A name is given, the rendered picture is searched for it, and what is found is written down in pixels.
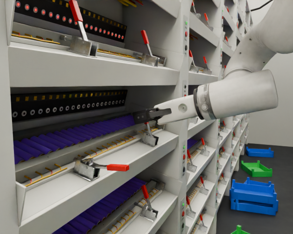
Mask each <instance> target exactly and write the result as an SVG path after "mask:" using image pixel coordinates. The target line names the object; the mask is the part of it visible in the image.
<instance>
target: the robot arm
mask: <svg viewBox="0 0 293 234"><path fill-rule="evenodd" d="M277 53H280V54H289V53H293V0H274V1H273V3H272V5H271V6H270V8H269V10H268V11H267V13H266V15H265V16H264V18H263V20H262V21H261V22H260V23H258V24H257V25H255V26H254V27H253V28H251V29H250V30H249V31H248V32H247V33H246V34H245V36H244V37H243V38H242V40H241V41H240V43H239V44H238V46H237V48H236V49H235V51H234V53H233V55H232V56H231V58H230V60H229V62H228V64H227V66H226V68H225V71H224V75H223V80H221V81H217V82H213V83H209V84H204V85H200V86H199V87H198V88H197V89H194V91H193V95H190V96H186V97H181V98H177V99H174V100H170V101H167V102H164V103H161V104H158V105H155V107H154V109H146V110H140V111H137V112H133V119H134V123H135V124H141V123H146V122H149V121H153V120H156V119H159V120H158V123H157V124H158V125H162V124H167V123H172V122H177V121H181V120H186V119H190V118H193V117H199V118H200V120H204V119H205V120H206V121H210V120H215V119H220V118H225V117H231V116H236V115H241V114H247V113H252V112H257V111H263V110H268V109H273V108H277V106H278V94H277V89H276V85H275V81H274V77H273V74H272V72H271V71H270V70H269V69H266V70H262V69H263V68H264V66H265V65H266V64H267V63H268V61H269V60H270V59H271V58H272V57H273V56H274V55H275V54H277Z"/></svg>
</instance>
